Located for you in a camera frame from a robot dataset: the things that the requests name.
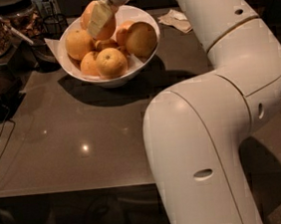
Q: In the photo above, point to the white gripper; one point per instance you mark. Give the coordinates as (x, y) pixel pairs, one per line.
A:
(99, 13)

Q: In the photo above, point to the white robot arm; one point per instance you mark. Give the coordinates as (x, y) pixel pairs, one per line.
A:
(192, 130)

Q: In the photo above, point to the white ceramic bowl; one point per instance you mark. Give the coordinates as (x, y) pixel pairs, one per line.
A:
(124, 13)

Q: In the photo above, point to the right large orange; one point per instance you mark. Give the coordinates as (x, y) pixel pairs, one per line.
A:
(141, 39)

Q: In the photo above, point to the crumpled paper napkin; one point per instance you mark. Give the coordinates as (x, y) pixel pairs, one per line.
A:
(176, 20)

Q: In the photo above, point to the black wire cup holder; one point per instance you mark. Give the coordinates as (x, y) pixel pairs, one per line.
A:
(54, 25)

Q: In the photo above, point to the white handled utensil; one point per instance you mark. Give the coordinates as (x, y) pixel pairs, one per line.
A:
(16, 33)

